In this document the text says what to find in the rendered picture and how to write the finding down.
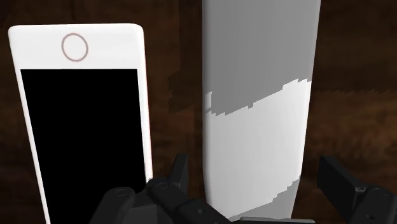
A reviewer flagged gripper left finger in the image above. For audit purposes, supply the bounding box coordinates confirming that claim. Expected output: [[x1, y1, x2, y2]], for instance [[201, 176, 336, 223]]
[[89, 153, 232, 224]]

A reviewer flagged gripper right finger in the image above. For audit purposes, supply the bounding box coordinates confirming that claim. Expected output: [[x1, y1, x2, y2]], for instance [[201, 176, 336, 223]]
[[317, 155, 397, 224]]

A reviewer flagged white smartphone with black screen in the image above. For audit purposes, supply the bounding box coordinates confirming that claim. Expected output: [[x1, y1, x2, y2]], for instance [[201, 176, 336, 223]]
[[7, 23, 154, 224]]

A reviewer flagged white flat remote control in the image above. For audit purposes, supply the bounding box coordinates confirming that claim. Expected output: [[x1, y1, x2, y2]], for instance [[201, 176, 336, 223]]
[[201, 0, 322, 220]]

